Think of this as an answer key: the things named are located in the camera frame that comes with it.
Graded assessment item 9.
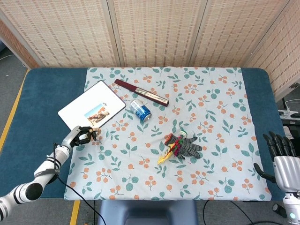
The dark woven screen panel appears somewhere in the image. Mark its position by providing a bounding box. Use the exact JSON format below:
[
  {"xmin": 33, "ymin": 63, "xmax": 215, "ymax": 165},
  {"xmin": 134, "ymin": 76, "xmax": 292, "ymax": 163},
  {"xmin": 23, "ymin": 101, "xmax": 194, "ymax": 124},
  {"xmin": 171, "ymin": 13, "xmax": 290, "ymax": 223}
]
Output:
[{"xmin": 0, "ymin": 18, "xmax": 40, "ymax": 68}]

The grey striped knit glove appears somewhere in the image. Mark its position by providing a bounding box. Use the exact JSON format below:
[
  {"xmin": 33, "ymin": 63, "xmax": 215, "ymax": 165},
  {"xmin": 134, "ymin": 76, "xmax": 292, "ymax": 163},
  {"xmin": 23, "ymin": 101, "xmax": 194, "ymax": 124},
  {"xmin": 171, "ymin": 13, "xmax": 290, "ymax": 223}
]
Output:
[{"xmin": 164, "ymin": 133, "xmax": 203, "ymax": 161}]

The floral leaf print tablecloth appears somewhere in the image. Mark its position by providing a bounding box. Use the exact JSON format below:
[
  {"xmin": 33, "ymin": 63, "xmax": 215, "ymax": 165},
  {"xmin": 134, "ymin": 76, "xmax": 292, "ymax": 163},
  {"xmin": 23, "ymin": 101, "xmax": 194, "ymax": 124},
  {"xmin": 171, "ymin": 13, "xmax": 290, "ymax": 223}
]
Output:
[{"xmin": 63, "ymin": 67, "xmax": 272, "ymax": 202}]

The black floor cable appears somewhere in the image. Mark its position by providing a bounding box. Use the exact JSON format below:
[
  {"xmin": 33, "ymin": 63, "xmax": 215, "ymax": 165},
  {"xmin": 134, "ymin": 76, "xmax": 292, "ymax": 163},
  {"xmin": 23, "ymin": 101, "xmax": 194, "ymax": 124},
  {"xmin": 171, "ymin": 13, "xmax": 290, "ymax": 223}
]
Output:
[{"xmin": 202, "ymin": 200, "xmax": 282, "ymax": 225}]

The dark red folded fan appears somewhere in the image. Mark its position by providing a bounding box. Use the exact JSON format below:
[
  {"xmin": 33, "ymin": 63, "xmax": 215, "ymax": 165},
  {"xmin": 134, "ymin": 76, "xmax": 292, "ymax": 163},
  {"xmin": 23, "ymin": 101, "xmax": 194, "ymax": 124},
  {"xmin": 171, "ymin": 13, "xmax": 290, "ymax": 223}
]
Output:
[{"xmin": 114, "ymin": 79, "xmax": 170, "ymax": 107}]

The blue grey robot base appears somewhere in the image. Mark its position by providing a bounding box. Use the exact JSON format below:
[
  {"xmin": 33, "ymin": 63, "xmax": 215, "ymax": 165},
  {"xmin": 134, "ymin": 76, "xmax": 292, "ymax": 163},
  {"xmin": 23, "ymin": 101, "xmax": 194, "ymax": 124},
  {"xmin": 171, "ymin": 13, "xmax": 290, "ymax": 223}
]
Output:
[{"xmin": 97, "ymin": 199, "xmax": 199, "ymax": 225}]

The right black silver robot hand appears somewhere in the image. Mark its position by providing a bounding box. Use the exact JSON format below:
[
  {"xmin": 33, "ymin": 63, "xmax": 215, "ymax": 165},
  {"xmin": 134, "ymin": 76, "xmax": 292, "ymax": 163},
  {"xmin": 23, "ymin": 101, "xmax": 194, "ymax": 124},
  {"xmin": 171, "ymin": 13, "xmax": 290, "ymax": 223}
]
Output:
[{"xmin": 253, "ymin": 131, "xmax": 300, "ymax": 193}]

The wooden bead bracelet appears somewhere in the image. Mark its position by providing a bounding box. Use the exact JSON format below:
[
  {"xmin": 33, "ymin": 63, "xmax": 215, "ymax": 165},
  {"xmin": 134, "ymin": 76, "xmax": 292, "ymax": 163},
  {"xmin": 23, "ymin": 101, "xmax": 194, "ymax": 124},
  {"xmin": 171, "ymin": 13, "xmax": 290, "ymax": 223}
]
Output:
[{"xmin": 87, "ymin": 126, "xmax": 103, "ymax": 139}]

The blue felt table cover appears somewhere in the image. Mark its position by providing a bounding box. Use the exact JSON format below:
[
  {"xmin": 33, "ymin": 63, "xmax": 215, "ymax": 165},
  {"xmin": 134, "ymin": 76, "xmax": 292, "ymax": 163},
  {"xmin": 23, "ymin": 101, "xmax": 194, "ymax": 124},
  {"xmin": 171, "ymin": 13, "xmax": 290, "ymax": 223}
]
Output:
[{"xmin": 0, "ymin": 67, "xmax": 291, "ymax": 200}]

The white board with photo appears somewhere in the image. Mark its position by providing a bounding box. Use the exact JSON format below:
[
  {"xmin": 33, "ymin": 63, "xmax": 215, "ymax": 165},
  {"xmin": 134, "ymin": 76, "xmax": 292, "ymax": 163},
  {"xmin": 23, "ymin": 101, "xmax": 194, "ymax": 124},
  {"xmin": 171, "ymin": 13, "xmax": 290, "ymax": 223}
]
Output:
[{"xmin": 57, "ymin": 80, "xmax": 127, "ymax": 130}]

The colourful feather shuttlecock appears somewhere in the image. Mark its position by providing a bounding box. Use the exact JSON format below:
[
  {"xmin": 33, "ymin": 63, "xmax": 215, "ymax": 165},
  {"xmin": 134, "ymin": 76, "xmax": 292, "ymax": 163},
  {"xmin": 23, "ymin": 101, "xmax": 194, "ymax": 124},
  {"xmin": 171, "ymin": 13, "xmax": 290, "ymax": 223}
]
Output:
[{"xmin": 157, "ymin": 130, "xmax": 188, "ymax": 165}]

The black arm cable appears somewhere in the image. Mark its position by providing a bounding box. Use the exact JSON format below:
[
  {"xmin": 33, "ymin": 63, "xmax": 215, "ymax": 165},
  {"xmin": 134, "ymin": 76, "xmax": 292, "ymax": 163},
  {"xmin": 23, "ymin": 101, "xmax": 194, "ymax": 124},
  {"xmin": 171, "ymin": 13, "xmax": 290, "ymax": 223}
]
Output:
[{"xmin": 52, "ymin": 142, "xmax": 104, "ymax": 225}]

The crushed blue drink can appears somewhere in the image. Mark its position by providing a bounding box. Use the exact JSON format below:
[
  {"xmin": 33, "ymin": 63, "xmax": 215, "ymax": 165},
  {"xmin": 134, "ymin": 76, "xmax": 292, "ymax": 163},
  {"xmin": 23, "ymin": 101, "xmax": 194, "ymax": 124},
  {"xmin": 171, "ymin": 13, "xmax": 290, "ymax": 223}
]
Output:
[{"xmin": 129, "ymin": 98, "xmax": 152, "ymax": 122}]

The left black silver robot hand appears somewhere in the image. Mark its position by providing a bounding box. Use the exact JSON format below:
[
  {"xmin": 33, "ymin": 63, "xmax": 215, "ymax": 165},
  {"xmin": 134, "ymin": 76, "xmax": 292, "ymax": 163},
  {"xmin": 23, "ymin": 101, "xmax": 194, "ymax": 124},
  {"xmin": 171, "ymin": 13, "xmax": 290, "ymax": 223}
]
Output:
[{"xmin": 61, "ymin": 126, "xmax": 99, "ymax": 150}]

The woven bamboo screen panel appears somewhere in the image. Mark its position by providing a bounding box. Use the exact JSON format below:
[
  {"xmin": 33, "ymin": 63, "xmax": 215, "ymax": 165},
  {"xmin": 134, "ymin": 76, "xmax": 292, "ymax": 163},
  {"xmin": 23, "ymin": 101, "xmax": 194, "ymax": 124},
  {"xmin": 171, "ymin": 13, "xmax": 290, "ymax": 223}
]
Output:
[
  {"xmin": 107, "ymin": 0, "xmax": 208, "ymax": 68},
  {"xmin": 245, "ymin": 0, "xmax": 300, "ymax": 101},
  {"xmin": 0, "ymin": 0, "xmax": 118, "ymax": 68},
  {"xmin": 189, "ymin": 0, "xmax": 296, "ymax": 68}
]

